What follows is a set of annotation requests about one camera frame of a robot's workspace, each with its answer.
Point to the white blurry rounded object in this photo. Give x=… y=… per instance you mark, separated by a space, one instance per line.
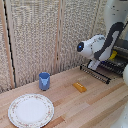
x=122 y=120

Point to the wooden screen post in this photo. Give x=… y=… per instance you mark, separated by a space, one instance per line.
x=94 y=23
x=2 y=20
x=59 y=33

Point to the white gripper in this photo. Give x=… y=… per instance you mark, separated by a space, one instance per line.
x=94 y=64

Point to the white floral rim plate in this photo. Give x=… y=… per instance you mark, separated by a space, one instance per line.
x=31 y=110

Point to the orange rectangular block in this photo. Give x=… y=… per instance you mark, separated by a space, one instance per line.
x=80 y=87

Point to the blue cup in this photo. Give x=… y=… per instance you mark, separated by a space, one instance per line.
x=44 y=81

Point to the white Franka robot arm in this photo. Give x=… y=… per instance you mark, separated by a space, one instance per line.
x=100 y=46

